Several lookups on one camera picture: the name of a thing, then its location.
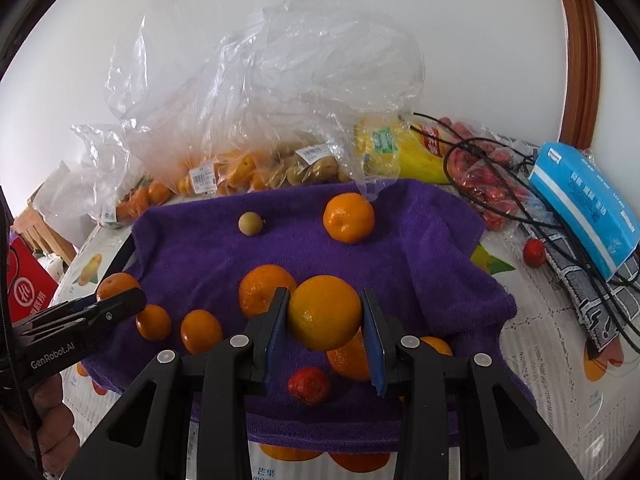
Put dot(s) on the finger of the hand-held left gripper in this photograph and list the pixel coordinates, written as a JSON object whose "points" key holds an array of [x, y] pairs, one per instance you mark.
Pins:
{"points": [[70, 307], [107, 315]]}

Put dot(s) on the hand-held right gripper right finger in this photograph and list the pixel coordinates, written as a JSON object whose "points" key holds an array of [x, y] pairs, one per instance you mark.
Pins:
{"points": [[372, 345]]}

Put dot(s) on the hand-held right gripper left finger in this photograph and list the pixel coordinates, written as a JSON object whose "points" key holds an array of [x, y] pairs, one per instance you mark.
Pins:
{"points": [[277, 335]]}

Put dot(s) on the orange mandarin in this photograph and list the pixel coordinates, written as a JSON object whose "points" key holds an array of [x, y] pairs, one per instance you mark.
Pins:
{"points": [[348, 217], [436, 345], [154, 322], [262, 287], [116, 285], [347, 360], [200, 331]]}

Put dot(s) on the yellow-orange mandarin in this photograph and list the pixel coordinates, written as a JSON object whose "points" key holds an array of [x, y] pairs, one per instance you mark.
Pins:
{"points": [[324, 312]]}

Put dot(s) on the small red fruit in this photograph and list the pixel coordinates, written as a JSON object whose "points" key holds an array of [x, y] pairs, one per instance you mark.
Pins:
{"points": [[534, 252], [309, 385]]}

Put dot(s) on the small tan longan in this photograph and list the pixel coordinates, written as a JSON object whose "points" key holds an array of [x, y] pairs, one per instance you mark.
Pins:
{"points": [[250, 223]]}

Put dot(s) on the person's left hand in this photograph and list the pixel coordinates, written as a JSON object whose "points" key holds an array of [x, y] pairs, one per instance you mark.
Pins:
{"points": [[55, 425]]}

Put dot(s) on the red paper bag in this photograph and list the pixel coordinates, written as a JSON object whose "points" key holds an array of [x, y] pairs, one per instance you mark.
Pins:
{"points": [[30, 285]]}

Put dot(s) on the wooden chair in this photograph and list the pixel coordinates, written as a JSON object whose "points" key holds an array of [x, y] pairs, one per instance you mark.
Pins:
{"points": [[35, 230]]}

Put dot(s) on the purple towel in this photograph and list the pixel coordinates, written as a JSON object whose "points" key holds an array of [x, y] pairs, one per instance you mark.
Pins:
{"points": [[425, 270]]}

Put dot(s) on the white plastic bag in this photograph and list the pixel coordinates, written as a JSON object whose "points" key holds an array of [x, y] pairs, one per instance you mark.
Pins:
{"points": [[55, 185]]}

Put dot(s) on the clear bag of mandarins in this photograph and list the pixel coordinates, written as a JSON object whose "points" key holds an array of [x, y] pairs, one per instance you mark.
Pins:
{"points": [[110, 180]]}

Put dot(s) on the fruit print tablecloth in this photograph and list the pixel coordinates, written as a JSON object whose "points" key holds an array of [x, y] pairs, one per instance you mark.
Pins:
{"points": [[540, 400]]}

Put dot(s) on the clear bag of red fruit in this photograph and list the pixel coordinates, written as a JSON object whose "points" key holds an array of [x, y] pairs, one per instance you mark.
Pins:
{"points": [[480, 182]]}

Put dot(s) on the yellow plastic packet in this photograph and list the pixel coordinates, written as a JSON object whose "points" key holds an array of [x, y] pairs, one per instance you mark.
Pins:
{"points": [[395, 150]]}

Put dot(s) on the grey checked cloth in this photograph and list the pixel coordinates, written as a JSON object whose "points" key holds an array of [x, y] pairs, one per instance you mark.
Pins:
{"points": [[585, 302]]}

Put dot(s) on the clear bag of small oranges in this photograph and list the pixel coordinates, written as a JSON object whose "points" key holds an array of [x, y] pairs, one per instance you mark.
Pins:
{"points": [[200, 110]]}

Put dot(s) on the blue tissue box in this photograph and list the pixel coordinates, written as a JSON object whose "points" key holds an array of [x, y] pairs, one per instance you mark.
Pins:
{"points": [[585, 200]]}

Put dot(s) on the clear bag of longans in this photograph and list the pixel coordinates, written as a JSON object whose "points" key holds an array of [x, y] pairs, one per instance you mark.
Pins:
{"points": [[340, 85]]}

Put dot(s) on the brown wooden door frame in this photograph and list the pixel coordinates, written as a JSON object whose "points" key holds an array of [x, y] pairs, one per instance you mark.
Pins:
{"points": [[580, 60]]}

